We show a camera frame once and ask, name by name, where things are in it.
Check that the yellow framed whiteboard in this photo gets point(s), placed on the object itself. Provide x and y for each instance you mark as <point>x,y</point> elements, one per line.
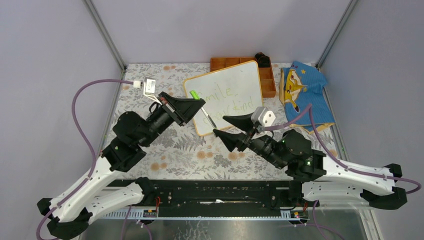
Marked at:
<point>231,91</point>

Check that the floral table mat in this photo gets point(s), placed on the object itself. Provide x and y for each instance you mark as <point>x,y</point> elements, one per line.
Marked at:
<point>179,153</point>

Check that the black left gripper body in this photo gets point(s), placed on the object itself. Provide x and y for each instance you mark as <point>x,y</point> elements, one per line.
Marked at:
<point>167,107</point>

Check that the blue yellow cartoon bag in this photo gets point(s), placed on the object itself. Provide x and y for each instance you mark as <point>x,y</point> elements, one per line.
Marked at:
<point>302,85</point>

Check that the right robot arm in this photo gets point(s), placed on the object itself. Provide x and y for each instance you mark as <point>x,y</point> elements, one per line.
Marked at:
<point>316,176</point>

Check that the black object in tray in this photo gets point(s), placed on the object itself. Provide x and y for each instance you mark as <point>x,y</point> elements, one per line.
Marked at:
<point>262,60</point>

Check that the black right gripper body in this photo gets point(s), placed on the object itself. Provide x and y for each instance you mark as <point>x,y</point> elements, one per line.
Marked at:
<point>250,135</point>

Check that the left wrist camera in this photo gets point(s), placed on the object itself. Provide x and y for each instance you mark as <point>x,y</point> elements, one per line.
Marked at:
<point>149,89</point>

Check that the orange wooden compartment tray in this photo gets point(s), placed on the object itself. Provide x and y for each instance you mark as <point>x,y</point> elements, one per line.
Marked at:
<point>266,75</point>

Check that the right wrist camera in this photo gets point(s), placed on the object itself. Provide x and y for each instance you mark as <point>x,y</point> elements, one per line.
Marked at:
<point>263,116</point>

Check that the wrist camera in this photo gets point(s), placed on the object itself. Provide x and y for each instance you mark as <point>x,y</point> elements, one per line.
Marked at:
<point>149,89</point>
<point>263,116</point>

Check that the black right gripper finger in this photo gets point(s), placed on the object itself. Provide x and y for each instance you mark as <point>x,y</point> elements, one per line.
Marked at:
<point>242,122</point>
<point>231,141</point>

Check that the green white marker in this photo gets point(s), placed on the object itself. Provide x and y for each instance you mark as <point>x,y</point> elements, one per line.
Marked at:
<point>208,117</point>

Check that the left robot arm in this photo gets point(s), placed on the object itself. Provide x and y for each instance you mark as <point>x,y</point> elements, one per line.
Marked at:
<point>69,214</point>

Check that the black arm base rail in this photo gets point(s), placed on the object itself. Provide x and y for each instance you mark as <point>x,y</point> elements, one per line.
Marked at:
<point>227,198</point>

